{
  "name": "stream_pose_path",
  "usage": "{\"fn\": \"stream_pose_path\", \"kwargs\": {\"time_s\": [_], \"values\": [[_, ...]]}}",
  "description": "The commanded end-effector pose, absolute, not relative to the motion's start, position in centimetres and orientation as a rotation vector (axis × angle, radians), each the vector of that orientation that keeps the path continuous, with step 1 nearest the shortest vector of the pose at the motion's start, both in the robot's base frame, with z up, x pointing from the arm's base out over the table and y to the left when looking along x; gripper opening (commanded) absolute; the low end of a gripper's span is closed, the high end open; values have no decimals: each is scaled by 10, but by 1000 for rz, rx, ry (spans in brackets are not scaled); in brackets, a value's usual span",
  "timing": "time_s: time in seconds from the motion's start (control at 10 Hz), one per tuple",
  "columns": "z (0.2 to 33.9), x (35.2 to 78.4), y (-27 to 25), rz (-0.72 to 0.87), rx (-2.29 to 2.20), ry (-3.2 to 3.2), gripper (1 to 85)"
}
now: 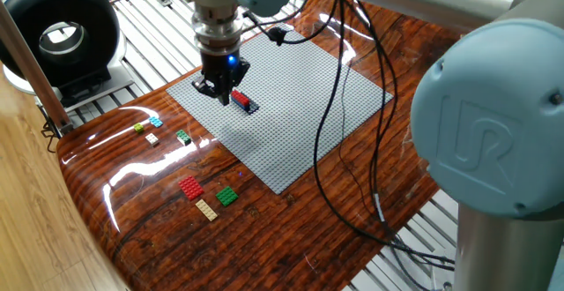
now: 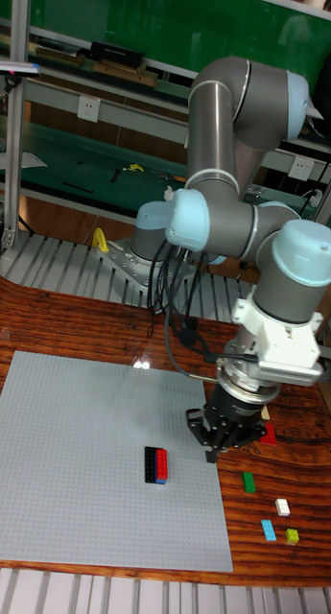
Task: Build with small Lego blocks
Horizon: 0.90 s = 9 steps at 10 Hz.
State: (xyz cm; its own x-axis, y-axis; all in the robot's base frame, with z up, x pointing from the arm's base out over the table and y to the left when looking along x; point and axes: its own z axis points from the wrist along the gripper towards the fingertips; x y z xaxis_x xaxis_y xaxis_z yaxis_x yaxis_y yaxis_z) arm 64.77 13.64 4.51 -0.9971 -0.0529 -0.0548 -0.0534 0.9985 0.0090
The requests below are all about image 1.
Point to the grey Lego baseplate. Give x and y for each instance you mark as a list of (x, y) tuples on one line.
[(299, 128)]

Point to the white Lego brick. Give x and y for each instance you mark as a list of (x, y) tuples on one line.
[(152, 139)]

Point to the green square Lego plate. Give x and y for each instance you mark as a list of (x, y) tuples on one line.
[(227, 196)]

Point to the green small Lego brick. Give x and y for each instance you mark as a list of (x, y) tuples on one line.
[(183, 137)]

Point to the red wide Lego plate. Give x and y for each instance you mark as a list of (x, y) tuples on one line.
[(191, 188)]

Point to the black Lego plate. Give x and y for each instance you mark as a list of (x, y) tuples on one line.
[(253, 106)]

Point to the light blue Lego brick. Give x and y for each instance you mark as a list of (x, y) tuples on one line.
[(156, 121)]

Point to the lime green Lego brick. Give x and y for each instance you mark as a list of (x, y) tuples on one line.
[(138, 128)]

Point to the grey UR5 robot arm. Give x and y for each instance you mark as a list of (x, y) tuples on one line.
[(493, 119)]

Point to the red long Lego brick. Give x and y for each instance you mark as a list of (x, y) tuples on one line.
[(240, 98)]

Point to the wood pattern table mat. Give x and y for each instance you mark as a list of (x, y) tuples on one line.
[(264, 247)]

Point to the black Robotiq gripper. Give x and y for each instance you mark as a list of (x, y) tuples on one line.
[(220, 70)]

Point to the brown wooden pole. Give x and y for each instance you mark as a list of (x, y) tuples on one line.
[(36, 79)]

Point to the tan Lego plate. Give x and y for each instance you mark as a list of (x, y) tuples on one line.
[(206, 210)]

